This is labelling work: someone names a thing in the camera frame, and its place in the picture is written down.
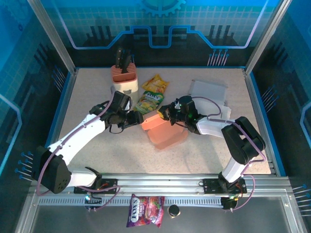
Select orange cardboard box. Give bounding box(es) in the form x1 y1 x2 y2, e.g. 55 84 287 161
141 113 188 150

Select white paper box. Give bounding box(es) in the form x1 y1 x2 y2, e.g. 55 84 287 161
188 79 232 122

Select green Fox's candy bag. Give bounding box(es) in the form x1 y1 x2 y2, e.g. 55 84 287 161
132 90 165 115

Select yellow snack bag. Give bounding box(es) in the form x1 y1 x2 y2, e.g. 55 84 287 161
141 74 170 94

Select cream knife block pink top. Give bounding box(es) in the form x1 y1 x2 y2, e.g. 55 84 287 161
110 63 140 98

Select black controller board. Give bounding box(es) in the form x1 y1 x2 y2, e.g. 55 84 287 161
220 195 238 212
84 193 103 212

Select purple Fox's berries candy bag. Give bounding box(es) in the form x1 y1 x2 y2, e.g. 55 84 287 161
125 193 166 229

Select black round cap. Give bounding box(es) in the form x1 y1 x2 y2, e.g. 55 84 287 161
167 204 181 219

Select broad black-handled knife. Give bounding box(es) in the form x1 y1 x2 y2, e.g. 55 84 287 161
121 50 134 74

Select aluminium table side rail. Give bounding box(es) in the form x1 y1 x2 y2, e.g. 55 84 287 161
242 67 279 177
40 67 80 177

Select slim black-handled knife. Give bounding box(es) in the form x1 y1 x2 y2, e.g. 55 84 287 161
115 47 124 69

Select aluminium mounting rail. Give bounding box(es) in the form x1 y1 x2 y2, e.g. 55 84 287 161
29 172 292 195

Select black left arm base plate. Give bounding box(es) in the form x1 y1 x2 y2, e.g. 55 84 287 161
73 178 119 195

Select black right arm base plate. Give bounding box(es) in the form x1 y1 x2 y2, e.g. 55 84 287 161
203 178 248 195

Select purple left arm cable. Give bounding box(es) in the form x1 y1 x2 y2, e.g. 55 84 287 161
35 93 122 212

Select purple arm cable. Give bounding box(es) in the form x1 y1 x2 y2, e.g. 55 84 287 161
190 96 267 212
35 93 122 212

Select slotted grey cable duct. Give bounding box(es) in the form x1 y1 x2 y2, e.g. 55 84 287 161
37 196 235 207

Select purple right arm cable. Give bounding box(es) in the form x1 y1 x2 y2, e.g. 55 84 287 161
190 96 267 212

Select aluminium frame post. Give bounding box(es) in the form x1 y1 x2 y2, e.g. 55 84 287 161
26 0 79 75
243 0 294 76

